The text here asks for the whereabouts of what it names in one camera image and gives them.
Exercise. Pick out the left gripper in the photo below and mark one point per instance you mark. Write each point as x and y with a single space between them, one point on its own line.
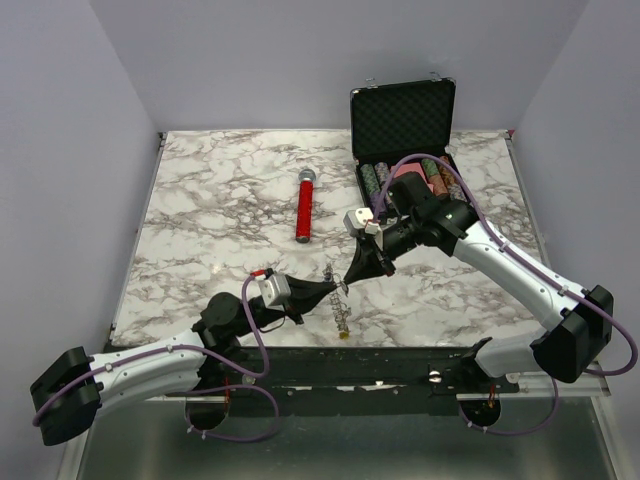
304 295

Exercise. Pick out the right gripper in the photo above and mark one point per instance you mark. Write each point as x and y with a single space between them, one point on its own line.
368 261

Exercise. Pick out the round metal keyring disc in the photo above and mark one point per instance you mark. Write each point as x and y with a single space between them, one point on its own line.
341 311

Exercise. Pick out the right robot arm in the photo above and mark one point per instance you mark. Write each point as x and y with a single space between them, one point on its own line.
573 329

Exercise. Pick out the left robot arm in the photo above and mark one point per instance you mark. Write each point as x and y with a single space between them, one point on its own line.
77 387

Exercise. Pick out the red glitter microphone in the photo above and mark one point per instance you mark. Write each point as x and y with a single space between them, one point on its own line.
306 178

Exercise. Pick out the pink playing card deck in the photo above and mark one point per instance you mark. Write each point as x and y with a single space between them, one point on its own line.
414 167

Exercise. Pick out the brown poker chip stack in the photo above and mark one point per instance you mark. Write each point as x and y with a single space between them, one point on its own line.
452 185

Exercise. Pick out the black poker chip case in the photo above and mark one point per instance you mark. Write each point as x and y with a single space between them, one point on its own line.
389 122

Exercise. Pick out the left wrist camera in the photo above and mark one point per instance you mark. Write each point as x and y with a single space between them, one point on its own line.
275 290

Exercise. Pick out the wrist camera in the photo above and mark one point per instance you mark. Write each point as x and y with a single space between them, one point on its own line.
275 290
360 223

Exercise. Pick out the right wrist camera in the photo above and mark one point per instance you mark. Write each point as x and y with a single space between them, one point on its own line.
360 223

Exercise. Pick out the black front mounting rail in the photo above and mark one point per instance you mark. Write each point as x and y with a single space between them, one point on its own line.
346 381

